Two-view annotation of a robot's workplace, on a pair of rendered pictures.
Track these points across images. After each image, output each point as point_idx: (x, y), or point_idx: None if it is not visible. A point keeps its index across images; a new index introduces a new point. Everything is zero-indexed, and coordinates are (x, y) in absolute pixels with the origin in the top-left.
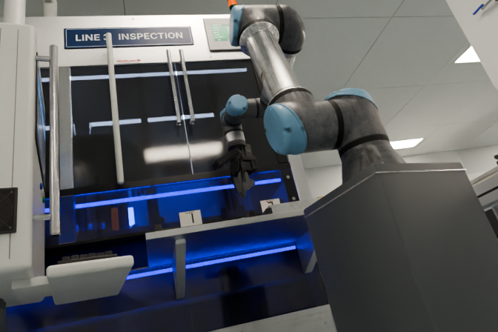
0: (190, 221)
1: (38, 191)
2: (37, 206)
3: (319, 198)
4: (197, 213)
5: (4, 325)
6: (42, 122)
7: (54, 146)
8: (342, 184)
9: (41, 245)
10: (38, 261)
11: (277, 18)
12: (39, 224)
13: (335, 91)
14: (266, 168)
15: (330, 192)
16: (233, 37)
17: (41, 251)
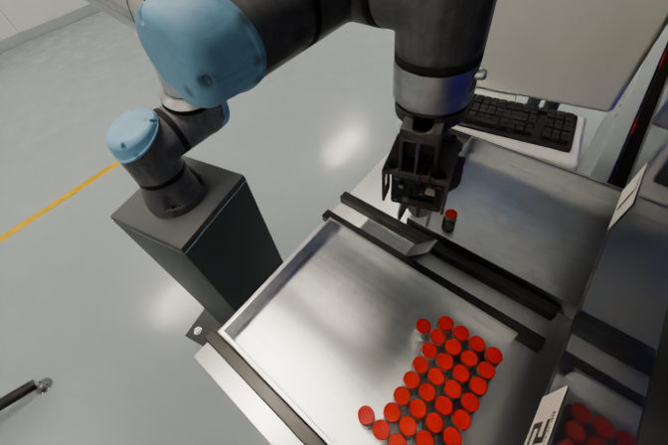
0: (622, 200)
1: None
2: (493, 16)
3: (261, 289)
4: (628, 203)
5: (547, 104)
6: None
7: None
8: (200, 161)
9: (551, 53)
10: (496, 72)
11: None
12: (528, 31)
13: (137, 107)
14: (649, 440)
15: (212, 165)
16: None
17: (549, 60)
